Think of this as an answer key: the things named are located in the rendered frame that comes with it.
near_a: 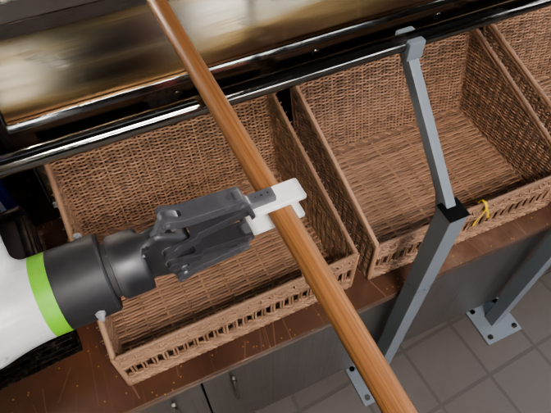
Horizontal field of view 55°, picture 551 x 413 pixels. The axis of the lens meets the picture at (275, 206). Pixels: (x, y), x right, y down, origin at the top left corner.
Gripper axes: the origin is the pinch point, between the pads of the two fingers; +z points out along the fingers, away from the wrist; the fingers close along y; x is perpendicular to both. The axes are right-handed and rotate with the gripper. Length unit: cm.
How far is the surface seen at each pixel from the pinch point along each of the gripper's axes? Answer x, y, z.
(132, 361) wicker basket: -10, 50, -26
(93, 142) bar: -22.7, 2.7, -17.4
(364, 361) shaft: 21.5, -1.2, -0.6
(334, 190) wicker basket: -30, 49, 30
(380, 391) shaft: 24.5, -1.1, -0.7
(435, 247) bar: 0.3, 33.3, 33.6
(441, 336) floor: -3, 119, 64
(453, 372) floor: 9, 119, 60
